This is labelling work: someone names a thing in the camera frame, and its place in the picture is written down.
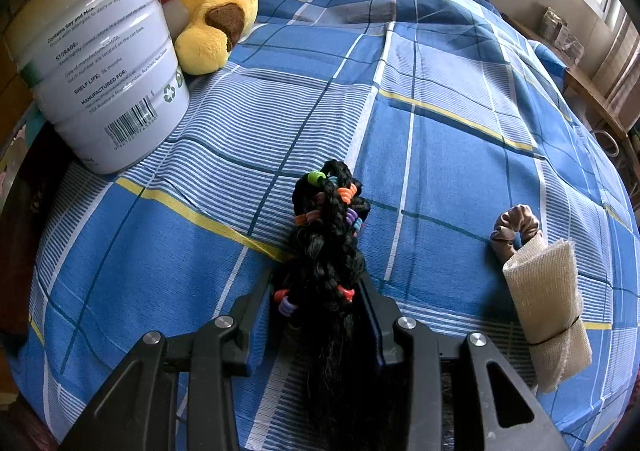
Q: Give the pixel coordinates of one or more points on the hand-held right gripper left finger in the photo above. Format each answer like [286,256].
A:
[257,331]

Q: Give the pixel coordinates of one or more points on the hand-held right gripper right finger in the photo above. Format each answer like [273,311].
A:
[372,316]

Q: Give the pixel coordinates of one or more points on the black braided hair piece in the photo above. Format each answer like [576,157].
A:
[325,251]

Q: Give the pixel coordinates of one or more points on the white metal tin can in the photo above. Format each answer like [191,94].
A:
[100,71]

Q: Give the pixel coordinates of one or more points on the brown scrunchie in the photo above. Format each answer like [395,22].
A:
[502,231]

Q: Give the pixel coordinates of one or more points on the blue plaid bed sheet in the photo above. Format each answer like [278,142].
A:
[425,156]

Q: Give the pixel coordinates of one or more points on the beige rolled cloth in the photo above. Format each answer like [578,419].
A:
[545,301]

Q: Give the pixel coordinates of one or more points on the yellow plush bear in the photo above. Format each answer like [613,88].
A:
[215,31]

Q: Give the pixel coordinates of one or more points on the wooden side shelf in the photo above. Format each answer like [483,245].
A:
[600,96]

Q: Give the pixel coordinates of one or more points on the clutter on desk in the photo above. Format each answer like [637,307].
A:
[562,33]

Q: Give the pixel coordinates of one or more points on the beige curtain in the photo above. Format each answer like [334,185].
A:
[617,61]

